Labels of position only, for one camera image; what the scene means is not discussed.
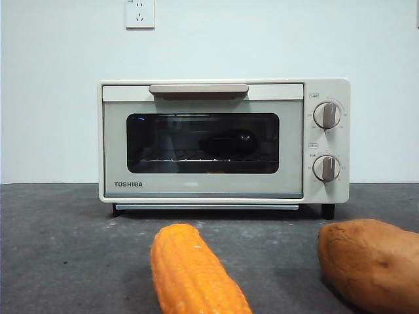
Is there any oven door with glass window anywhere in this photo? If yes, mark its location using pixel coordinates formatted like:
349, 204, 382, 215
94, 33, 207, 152
101, 83, 304, 200

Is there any purple eggplant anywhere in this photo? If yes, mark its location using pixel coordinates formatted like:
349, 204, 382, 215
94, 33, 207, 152
198, 129, 259, 156

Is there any beige oven control knob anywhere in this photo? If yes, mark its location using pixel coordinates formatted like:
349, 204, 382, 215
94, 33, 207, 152
313, 101, 342, 131
312, 154, 341, 183

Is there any wire oven rack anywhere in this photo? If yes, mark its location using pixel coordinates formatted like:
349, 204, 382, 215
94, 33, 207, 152
139, 158, 278, 164

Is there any cream Toshiba toaster oven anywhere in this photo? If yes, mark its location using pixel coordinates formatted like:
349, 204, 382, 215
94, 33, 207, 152
98, 77, 351, 220

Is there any silver oven crumb tray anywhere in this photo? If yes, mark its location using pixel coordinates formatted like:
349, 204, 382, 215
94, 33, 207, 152
113, 203, 299, 211

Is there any white wall socket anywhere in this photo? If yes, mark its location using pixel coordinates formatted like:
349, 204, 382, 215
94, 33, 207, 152
125, 0, 156, 30

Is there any orange corn cob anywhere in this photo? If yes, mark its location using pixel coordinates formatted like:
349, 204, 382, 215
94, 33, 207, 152
149, 223, 253, 314

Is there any brown sweet potato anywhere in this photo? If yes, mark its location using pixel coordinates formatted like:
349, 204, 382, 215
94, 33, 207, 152
317, 218, 419, 314

